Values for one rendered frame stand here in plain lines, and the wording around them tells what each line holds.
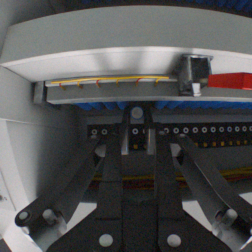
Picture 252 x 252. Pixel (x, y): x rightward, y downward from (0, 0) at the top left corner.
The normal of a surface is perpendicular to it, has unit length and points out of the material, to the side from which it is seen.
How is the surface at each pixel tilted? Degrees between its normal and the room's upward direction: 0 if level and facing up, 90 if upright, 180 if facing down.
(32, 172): 90
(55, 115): 90
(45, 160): 90
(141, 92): 109
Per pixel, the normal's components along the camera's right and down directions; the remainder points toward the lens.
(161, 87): -0.04, -0.07
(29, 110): 1.00, -0.02
